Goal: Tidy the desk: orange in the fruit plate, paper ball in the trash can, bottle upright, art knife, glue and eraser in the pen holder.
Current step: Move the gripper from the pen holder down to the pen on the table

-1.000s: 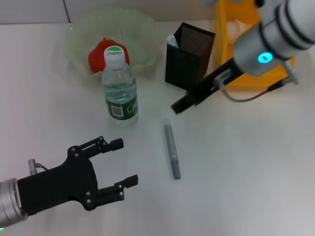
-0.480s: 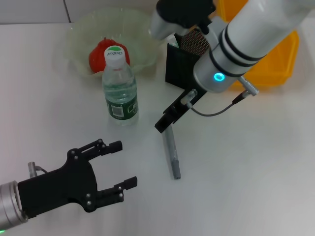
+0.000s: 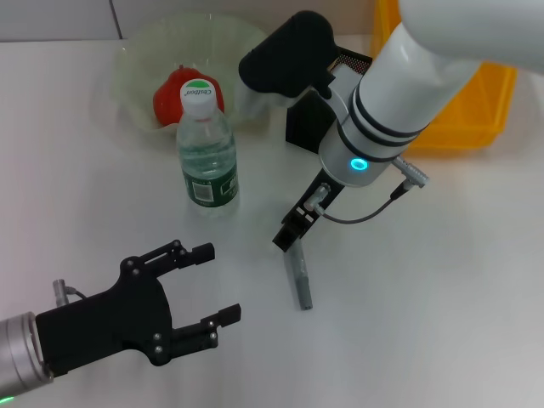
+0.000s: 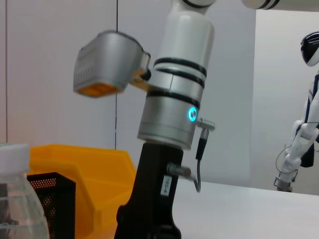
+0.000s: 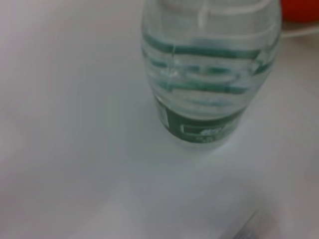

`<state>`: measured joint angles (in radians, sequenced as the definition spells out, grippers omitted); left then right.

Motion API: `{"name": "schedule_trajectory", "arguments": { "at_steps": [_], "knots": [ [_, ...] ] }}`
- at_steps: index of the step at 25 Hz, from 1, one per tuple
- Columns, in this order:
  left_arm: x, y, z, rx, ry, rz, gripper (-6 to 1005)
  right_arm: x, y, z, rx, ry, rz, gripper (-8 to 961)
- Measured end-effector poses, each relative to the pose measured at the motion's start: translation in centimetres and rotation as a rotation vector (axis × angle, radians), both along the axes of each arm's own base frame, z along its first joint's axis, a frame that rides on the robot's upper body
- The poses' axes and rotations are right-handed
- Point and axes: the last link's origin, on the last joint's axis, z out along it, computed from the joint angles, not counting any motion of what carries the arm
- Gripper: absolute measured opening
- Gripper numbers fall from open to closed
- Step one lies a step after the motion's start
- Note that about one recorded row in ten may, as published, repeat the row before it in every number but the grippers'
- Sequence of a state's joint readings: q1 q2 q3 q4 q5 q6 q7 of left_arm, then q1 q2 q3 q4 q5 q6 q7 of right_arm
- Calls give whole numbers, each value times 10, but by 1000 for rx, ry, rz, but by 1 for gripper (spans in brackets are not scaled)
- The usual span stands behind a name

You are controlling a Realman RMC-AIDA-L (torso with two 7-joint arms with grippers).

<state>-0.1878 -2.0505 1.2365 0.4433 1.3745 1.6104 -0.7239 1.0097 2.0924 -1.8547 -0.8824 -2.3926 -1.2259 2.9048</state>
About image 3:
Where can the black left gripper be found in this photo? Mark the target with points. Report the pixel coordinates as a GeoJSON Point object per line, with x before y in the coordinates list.
{"type": "Point", "coordinates": [106, 323]}

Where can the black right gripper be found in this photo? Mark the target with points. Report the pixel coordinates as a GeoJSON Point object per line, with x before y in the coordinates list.
{"type": "Point", "coordinates": [314, 200]}

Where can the grey pen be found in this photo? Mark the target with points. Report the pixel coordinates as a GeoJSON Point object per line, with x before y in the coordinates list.
{"type": "Point", "coordinates": [302, 280]}

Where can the clear green-label water bottle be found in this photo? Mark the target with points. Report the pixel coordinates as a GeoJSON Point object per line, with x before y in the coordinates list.
{"type": "Point", "coordinates": [206, 161]}

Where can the red tomato-like fruit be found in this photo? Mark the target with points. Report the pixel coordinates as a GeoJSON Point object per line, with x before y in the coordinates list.
{"type": "Point", "coordinates": [168, 102]}

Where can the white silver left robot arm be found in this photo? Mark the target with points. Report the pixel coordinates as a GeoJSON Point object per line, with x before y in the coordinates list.
{"type": "Point", "coordinates": [17, 353]}

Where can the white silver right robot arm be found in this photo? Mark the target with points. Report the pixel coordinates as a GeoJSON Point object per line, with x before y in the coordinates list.
{"type": "Point", "coordinates": [404, 85]}

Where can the black mesh pen holder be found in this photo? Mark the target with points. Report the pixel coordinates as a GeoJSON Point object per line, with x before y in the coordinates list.
{"type": "Point", "coordinates": [306, 123]}

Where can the translucent wavy fruit plate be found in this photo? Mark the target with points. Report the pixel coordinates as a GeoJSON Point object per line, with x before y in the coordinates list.
{"type": "Point", "coordinates": [170, 38]}

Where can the yellow plastic bin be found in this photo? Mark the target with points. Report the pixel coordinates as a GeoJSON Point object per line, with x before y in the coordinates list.
{"type": "Point", "coordinates": [476, 110]}

